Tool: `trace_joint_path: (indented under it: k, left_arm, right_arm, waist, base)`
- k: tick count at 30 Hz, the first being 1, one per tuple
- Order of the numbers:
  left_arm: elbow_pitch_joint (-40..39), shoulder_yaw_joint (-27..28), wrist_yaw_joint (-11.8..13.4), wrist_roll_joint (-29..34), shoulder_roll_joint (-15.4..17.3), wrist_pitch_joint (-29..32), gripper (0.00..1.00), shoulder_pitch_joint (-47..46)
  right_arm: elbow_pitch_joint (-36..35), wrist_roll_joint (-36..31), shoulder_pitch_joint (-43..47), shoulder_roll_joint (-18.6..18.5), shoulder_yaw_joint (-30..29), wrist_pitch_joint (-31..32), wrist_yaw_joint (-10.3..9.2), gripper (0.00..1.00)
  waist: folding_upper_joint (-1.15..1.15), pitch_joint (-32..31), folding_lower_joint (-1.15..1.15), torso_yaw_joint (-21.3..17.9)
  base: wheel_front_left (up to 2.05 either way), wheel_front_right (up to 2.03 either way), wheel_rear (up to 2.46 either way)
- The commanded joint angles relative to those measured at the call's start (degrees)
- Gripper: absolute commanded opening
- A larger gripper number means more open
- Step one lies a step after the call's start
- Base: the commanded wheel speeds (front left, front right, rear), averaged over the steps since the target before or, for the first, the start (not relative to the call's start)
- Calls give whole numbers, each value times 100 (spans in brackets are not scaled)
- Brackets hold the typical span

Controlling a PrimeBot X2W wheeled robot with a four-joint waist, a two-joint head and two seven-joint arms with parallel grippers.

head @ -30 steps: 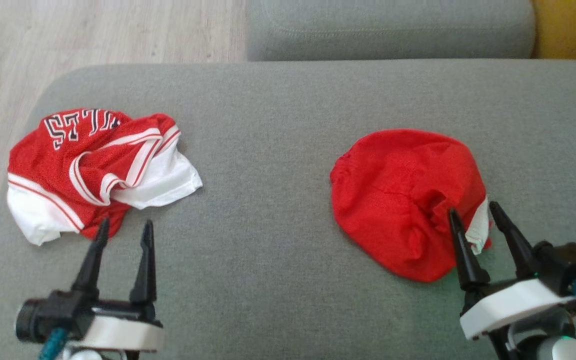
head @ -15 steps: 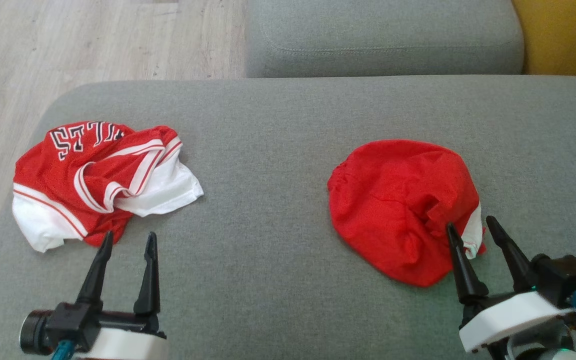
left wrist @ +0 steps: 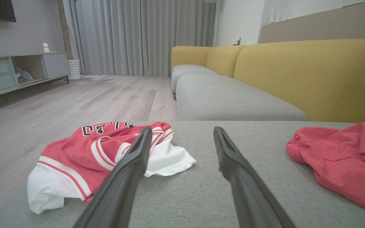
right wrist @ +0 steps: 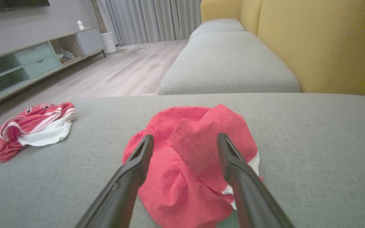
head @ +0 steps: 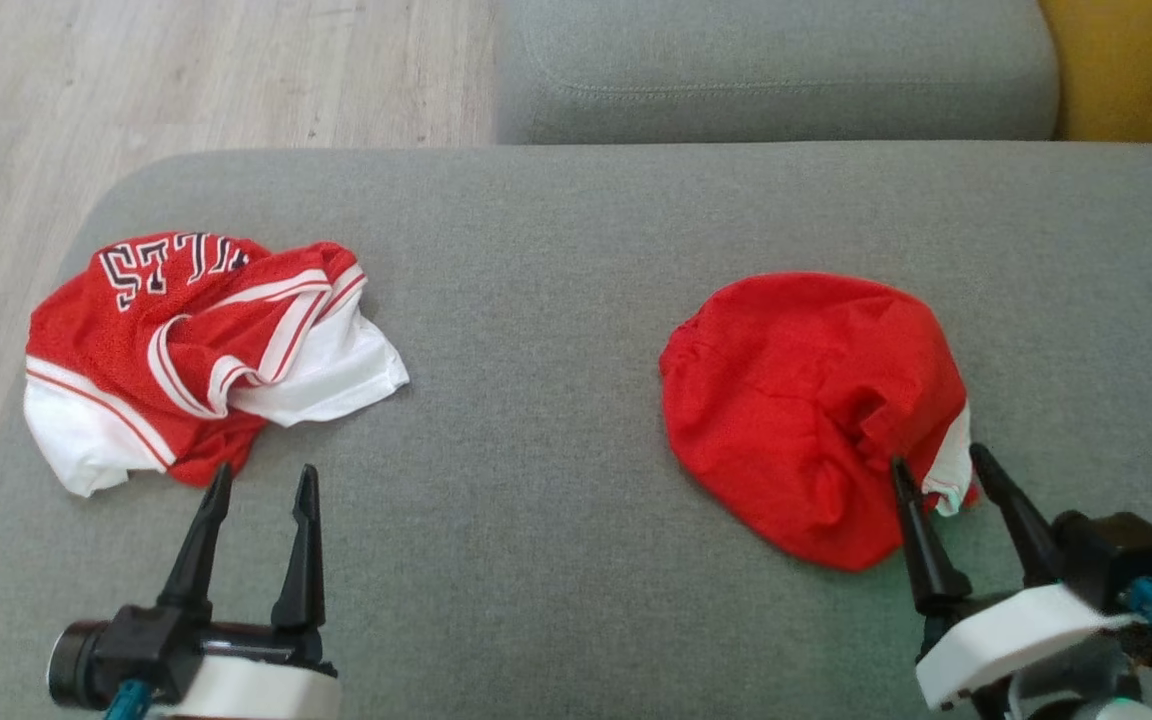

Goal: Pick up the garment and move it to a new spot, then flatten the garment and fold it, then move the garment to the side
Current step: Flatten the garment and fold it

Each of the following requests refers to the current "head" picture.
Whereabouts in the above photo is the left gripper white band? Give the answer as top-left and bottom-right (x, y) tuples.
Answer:
(151, 462), (343, 720)

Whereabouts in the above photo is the grey fabric sofa seat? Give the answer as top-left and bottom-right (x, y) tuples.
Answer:
(0, 140), (1152, 720)

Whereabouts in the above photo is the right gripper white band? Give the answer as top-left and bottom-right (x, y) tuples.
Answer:
(890, 443), (1137, 712)

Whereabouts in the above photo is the red white basketball jersey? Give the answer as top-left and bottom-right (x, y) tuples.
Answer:
(23, 232), (411, 498)
(658, 272), (980, 573)

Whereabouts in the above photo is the mustard yellow cushion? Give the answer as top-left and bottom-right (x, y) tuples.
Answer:
(1036, 0), (1152, 147)

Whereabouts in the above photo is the teal plug left gripper cable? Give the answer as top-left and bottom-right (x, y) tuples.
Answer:
(104, 678), (154, 720)

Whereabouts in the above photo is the grey sofa cushion block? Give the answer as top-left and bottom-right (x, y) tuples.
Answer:
(491, 0), (1062, 147)

